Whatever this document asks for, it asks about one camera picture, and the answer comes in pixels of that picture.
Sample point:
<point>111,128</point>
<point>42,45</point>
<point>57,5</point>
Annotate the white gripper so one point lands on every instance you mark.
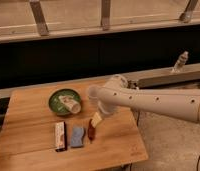
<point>106,110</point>

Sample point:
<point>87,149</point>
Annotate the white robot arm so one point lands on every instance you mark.
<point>182,104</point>

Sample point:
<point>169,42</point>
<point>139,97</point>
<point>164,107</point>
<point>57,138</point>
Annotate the dark red spoon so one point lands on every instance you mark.
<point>91,131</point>

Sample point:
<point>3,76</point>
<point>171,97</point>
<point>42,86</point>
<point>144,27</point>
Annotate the blue sponge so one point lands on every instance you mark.
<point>77,137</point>

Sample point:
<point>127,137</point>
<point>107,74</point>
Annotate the white cup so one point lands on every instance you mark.
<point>68,103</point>

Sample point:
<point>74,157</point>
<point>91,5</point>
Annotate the green bowl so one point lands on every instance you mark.
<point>54,103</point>

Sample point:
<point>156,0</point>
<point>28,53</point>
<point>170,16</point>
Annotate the clear plastic bottle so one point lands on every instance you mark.
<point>181,61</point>

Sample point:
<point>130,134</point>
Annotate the middle metal bracket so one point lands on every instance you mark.
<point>105,14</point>

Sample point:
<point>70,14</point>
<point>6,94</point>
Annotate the metal bracket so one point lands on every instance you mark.
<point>186,16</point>
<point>105,14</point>
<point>39,17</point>

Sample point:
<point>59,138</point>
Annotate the left metal bracket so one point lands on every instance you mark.
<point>39,17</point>

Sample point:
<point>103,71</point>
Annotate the right metal bracket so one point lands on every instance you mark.
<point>186,16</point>

